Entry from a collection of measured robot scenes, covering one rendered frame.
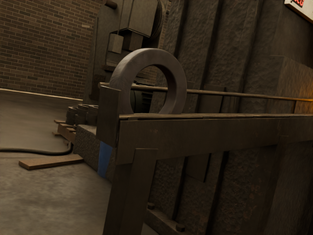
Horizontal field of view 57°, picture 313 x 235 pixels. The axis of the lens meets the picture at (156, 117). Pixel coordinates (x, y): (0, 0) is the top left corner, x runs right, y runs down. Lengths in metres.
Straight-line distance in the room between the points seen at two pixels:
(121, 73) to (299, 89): 0.88
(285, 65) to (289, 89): 0.10
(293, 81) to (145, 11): 4.56
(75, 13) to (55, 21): 0.50
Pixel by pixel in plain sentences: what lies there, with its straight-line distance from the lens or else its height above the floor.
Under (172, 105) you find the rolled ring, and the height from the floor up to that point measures 0.64.
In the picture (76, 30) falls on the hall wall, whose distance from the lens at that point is 7.11.
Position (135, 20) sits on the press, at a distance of 5.41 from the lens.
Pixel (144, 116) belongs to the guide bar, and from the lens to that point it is 0.57.
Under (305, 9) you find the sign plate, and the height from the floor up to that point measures 1.08.
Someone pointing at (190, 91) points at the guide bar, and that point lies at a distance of 0.75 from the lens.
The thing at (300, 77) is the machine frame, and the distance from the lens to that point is 1.27.
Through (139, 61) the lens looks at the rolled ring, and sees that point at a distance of 0.57.
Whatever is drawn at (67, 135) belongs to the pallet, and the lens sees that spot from 2.86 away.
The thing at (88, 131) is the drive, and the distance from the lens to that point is 2.25.
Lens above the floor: 0.67
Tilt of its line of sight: 6 degrees down
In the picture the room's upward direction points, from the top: 11 degrees clockwise
